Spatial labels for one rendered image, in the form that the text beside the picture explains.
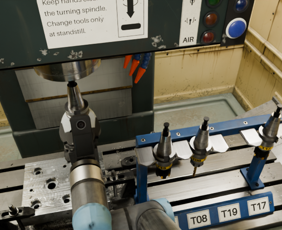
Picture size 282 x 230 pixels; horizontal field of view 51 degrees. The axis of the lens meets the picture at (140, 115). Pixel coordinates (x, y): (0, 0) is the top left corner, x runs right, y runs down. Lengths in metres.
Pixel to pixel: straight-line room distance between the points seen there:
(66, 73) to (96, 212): 0.29
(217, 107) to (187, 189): 0.98
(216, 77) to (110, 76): 0.91
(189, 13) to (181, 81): 1.43
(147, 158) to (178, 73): 1.09
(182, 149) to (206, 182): 0.36
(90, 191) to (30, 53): 0.30
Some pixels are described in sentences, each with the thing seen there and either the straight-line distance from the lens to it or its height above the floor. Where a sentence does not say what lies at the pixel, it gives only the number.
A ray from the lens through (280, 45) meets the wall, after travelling 1.67.
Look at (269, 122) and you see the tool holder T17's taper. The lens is 0.94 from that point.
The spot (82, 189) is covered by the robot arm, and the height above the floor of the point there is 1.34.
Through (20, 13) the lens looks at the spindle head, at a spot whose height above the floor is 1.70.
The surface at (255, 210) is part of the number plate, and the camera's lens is 1.15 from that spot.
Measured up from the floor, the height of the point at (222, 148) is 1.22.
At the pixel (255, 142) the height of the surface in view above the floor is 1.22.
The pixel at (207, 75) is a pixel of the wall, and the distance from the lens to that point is 1.97.
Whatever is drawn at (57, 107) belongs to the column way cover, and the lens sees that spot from 1.37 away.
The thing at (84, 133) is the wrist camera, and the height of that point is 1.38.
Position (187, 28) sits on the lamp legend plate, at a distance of 0.50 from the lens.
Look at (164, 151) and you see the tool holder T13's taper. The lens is 0.82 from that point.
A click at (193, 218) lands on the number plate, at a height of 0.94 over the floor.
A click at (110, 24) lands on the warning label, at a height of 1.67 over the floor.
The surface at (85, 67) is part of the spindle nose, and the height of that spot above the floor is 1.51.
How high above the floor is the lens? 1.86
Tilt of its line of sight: 42 degrees down
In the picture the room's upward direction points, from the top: 1 degrees counter-clockwise
